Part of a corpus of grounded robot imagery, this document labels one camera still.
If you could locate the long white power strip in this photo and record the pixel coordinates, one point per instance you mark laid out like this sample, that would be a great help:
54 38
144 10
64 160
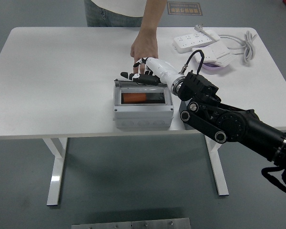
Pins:
188 41

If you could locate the grey plastic enclosure box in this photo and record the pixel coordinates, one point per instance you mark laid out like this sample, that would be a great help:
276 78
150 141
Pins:
143 114

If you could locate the white wall socket panel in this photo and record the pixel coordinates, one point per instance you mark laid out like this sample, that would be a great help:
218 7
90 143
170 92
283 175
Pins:
217 51

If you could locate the white three-prong plug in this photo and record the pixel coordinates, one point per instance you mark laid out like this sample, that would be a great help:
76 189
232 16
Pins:
199 26

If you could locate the person's left forearm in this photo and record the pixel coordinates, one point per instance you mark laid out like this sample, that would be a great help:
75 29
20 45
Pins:
152 16

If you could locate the dark floor sign yellow text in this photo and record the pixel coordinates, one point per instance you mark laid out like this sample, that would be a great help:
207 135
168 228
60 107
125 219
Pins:
184 8

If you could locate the white table leg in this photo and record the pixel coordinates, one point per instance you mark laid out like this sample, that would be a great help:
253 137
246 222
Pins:
56 171
219 176

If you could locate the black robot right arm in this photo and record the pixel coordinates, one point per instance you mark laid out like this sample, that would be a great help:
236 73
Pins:
228 119

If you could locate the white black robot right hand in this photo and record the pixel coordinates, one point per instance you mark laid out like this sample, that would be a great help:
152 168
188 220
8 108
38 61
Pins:
163 69

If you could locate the transparent hinged box lid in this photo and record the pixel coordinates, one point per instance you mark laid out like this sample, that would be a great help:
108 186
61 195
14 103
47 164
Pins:
124 82

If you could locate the orange cylindrical battery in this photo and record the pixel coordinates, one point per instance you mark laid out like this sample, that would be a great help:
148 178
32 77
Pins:
133 98

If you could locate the purple round dish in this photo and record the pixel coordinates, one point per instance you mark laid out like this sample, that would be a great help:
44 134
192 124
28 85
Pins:
213 68

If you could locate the person's left hand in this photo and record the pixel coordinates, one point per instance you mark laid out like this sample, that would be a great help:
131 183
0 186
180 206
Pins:
144 47

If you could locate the white switch panel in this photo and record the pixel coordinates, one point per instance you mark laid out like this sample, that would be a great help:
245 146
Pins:
230 58

